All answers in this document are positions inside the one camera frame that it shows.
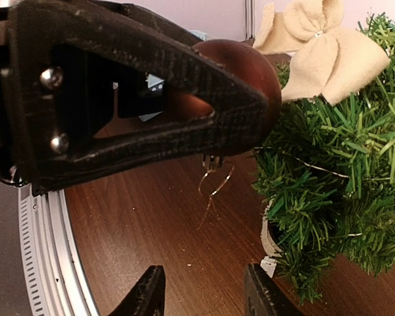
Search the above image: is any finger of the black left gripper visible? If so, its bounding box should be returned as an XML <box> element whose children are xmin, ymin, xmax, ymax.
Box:
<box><xmin>6</xmin><ymin>1</ymin><xmax>270</xmax><ymax>194</ymax></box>

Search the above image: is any white battery box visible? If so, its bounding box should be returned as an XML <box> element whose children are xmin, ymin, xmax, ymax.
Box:
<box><xmin>260</xmin><ymin>256</ymin><xmax>277</xmax><ymax>278</ymax></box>

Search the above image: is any red brown bauble ornament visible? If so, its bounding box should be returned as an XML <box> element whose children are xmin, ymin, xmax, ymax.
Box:
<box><xmin>163</xmin><ymin>39</ymin><xmax>282</xmax><ymax>143</ymax></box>

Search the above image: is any fairy light string wire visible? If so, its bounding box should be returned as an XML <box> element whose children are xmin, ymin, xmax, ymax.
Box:
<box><xmin>256</xmin><ymin>128</ymin><xmax>395</xmax><ymax>238</ymax></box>

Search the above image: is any front aluminium rail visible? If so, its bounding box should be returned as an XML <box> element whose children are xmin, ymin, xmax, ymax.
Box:
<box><xmin>18</xmin><ymin>185</ymin><xmax>99</xmax><ymax>315</ymax></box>

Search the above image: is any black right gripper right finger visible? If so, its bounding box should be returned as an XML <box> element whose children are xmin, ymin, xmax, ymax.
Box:
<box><xmin>244</xmin><ymin>263</ymin><xmax>304</xmax><ymax>316</ymax></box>

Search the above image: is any left aluminium frame post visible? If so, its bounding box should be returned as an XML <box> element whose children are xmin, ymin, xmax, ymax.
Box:
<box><xmin>244</xmin><ymin>0</ymin><xmax>255</xmax><ymax>40</ymax></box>

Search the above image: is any beige fabric bow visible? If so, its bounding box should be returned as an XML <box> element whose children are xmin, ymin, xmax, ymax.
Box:
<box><xmin>253</xmin><ymin>1</ymin><xmax>390</xmax><ymax>105</ymax></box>

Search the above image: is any small green christmas tree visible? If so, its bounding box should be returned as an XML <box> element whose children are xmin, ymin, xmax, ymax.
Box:
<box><xmin>253</xmin><ymin>14</ymin><xmax>395</xmax><ymax>302</ymax></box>

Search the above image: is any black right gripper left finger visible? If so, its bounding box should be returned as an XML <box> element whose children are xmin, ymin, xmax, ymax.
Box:
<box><xmin>109</xmin><ymin>265</ymin><xmax>166</xmax><ymax>316</ymax></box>

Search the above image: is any light blue plastic basket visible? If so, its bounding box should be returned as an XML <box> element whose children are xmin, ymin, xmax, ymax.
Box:
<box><xmin>138</xmin><ymin>74</ymin><xmax>165</xmax><ymax>122</ymax></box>

